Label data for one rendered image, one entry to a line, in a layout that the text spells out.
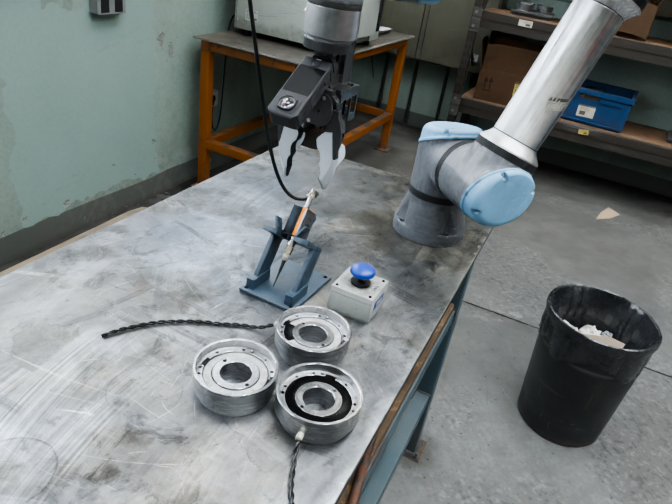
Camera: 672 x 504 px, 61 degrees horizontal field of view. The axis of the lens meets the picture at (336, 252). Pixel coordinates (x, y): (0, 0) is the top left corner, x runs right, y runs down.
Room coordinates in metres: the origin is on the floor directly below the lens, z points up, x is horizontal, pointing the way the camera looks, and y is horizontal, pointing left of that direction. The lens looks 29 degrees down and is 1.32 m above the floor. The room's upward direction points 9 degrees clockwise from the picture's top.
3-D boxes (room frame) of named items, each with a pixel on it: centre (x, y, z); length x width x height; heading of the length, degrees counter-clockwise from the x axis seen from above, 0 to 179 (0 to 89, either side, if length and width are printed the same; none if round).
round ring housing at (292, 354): (0.64, 0.01, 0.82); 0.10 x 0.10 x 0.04
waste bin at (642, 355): (1.49, -0.83, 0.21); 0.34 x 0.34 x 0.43
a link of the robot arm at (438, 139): (1.09, -0.19, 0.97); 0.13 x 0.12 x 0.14; 25
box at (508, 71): (4.10, -0.98, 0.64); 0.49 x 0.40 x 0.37; 74
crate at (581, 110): (3.94, -1.50, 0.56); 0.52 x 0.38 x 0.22; 66
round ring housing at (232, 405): (0.54, 0.10, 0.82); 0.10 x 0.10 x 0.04
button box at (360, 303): (0.78, -0.05, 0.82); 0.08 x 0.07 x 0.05; 159
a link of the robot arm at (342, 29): (0.84, 0.06, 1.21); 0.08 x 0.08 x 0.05
